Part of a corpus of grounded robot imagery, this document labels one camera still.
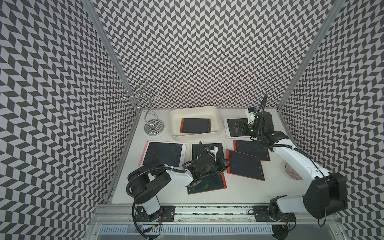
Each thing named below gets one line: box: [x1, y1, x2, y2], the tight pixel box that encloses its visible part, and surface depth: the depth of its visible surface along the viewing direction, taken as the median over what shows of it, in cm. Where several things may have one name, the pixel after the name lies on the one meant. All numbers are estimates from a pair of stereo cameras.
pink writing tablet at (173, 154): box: [138, 140, 187, 167], surface depth 96 cm
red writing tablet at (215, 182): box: [187, 172, 227, 195], surface depth 82 cm
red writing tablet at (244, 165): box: [226, 149, 265, 181], surface depth 82 cm
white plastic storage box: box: [169, 106, 223, 138], surface depth 110 cm
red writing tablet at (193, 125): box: [180, 118, 211, 134], surface depth 110 cm
